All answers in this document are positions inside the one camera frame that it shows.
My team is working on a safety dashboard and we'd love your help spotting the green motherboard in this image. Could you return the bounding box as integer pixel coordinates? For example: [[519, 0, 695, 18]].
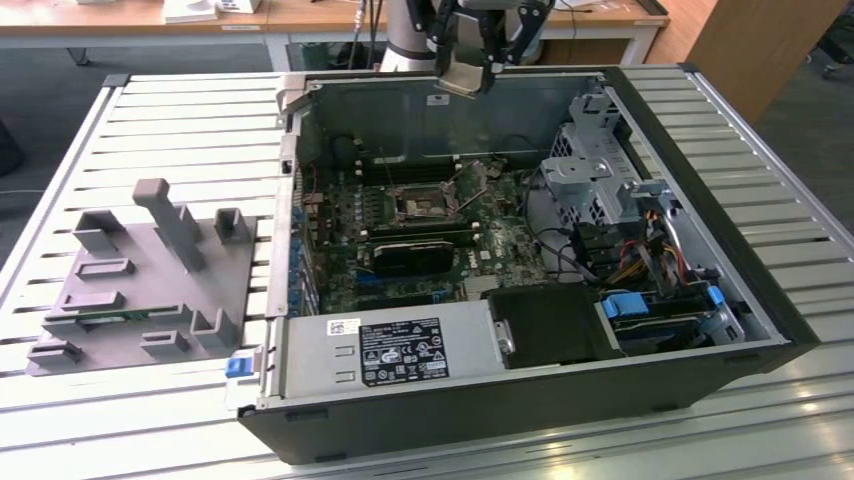
[[292, 160, 559, 319]]

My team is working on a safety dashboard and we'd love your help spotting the gray flat cable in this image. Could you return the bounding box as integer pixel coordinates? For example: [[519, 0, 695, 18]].
[[638, 238, 676, 301]]

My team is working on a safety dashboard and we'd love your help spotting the pale blue teach pendant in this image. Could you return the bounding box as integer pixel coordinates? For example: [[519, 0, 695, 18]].
[[499, 0, 559, 64]]

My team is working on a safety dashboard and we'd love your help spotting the beige case handle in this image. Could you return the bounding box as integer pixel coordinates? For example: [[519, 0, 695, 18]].
[[273, 72, 319, 132]]

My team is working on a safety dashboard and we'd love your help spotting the black office chair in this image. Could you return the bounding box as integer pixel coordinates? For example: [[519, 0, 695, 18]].
[[817, 34, 854, 81]]

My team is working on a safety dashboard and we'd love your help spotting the black cable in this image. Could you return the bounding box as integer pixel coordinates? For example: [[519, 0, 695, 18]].
[[530, 227, 592, 284]]

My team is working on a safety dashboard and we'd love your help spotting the blue case latch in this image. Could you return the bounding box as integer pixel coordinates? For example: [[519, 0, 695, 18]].
[[224, 352, 260, 379]]

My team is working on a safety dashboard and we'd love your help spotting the silver CPU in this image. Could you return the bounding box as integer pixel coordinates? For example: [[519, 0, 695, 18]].
[[432, 58, 492, 100]]

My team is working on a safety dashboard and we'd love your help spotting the black graphics card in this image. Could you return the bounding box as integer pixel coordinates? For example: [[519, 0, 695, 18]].
[[364, 238, 458, 277]]

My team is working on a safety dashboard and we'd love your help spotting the black installed RAM stick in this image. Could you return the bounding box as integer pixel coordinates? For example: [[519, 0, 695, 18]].
[[363, 223, 472, 241]]

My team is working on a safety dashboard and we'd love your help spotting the green RAM stick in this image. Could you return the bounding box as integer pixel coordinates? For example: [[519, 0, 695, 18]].
[[77, 309, 153, 326]]

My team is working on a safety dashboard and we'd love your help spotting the black expansion slot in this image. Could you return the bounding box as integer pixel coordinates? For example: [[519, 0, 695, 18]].
[[352, 282, 439, 299]]

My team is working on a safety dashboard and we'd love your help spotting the gray power supply unit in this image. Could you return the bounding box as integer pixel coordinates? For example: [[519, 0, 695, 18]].
[[256, 298, 512, 412]]

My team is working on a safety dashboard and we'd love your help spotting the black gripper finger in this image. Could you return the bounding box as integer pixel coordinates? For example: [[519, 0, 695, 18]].
[[474, 2, 556, 96], [424, 0, 467, 77]]

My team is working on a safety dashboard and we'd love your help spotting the black open PC case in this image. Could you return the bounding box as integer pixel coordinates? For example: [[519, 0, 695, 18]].
[[236, 63, 823, 466]]

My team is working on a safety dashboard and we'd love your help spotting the silver metal drive cage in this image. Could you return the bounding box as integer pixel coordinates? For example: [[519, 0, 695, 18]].
[[538, 91, 679, 231]]

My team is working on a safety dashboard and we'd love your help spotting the gray parts rack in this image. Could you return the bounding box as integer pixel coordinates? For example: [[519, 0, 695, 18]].
[[24, 177, 263, 376]]

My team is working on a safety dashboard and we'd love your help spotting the red wire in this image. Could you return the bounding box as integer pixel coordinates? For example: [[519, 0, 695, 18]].
[[620, 241, 647, 274]]

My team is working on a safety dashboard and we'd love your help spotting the blue disk carrier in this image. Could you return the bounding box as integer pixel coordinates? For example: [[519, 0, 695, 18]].
[[598, 291, 708, 351]]

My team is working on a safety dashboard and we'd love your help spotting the CPU socket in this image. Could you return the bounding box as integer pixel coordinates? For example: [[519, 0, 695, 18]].
[[390, 182, 468, 226]]

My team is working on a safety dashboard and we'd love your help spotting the yellow wire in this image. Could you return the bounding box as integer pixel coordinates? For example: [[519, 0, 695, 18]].
[[614, 262, 654, 284]]

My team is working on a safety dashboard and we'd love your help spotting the wooden cabinet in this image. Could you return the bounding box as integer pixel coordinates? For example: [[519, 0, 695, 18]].
[[643, 0, 854, 129]]

